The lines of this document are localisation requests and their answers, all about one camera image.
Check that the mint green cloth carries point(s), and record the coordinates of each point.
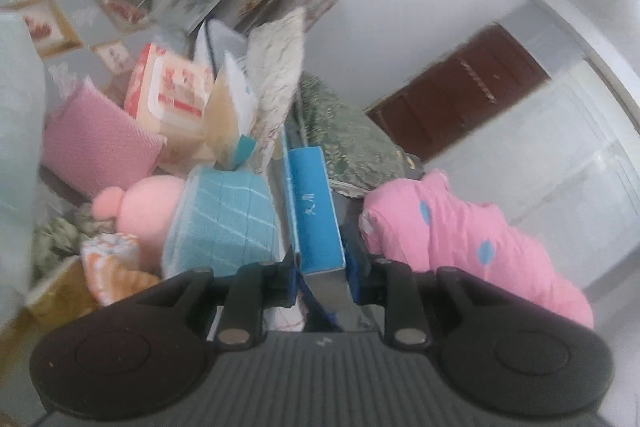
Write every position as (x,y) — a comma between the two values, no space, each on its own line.
(17,157)

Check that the blue cardboard box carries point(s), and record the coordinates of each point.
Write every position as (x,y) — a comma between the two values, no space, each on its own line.
(312,217)

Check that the light blue striped towel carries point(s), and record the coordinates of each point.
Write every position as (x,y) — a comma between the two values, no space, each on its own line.
(225,222)

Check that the pink plush ball toy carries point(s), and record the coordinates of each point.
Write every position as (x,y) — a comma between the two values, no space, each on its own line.
(145,212)

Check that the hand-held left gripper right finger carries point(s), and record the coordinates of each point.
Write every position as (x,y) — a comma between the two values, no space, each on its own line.
(356,279)

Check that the brown wooden door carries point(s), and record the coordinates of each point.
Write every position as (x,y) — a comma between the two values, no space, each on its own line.
(450,97)

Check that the pink textured pillow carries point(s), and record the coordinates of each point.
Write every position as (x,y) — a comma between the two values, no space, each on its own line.
(100,147)

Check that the white sliding door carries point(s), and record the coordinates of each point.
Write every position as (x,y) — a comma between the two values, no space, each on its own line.
(550,167)

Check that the red and white package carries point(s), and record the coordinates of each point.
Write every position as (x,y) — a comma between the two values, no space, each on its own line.
(170,92)

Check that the green knitted cloth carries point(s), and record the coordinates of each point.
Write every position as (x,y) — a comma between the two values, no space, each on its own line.
(55,237)

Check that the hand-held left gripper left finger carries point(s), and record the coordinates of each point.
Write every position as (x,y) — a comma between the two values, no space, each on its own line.
(288,289)

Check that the tan paper packet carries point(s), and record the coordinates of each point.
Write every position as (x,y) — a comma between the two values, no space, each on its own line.
(225,117)

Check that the pink plush with blue dots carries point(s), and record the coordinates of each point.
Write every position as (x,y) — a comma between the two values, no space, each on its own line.
(465,237)

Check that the orange and white cloth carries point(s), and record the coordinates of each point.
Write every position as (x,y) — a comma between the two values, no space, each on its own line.
(112,267)

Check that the green floral cushion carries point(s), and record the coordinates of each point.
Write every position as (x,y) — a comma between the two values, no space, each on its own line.
(345,132)

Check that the white crinkled pillow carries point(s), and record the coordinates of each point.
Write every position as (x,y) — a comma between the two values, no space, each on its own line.
(277,72)

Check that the white pouch with dark trim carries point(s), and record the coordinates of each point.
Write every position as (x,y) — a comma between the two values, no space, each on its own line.
(220,42)

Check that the brown cardboard box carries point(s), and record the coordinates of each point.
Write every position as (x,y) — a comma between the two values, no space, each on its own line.
(60,297)

